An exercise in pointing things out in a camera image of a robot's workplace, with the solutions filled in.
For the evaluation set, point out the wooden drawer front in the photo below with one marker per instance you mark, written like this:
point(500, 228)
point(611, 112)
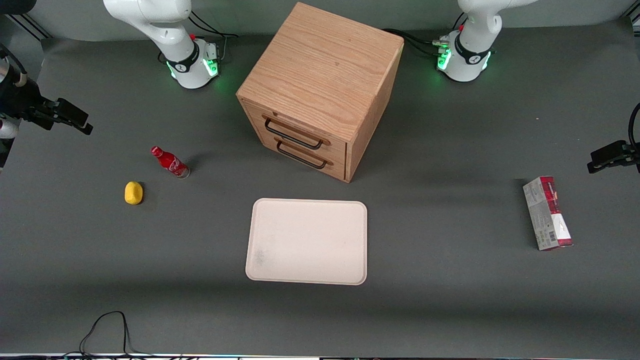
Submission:
point(300, 131)
point(320, 161)

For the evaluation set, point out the red coke bottle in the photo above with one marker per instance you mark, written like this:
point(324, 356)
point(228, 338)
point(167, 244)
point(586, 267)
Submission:
point(171, 163)

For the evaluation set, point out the red and grey carton box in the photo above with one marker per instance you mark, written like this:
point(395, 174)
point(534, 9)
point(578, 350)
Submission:
point(547, 212)

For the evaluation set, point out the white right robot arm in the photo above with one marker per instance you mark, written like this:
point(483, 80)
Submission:
point(165, 30)

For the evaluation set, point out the aluminium frame rail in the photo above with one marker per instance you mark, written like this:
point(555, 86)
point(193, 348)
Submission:
point(632, 19)
point(30, 27)

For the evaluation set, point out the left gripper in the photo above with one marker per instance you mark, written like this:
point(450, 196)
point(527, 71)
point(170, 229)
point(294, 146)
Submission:
point(631, 154)

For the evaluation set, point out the yellow lemon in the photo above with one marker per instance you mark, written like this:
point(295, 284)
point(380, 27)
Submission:
point(133, 193)

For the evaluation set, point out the oak wooden drawer cabinet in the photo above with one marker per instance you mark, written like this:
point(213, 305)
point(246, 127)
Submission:
point(325, 65)

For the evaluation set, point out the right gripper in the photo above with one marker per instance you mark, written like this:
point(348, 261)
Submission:
point(20, 100)

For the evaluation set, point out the beige plastic tray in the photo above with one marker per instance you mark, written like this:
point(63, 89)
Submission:
point(307, 241)

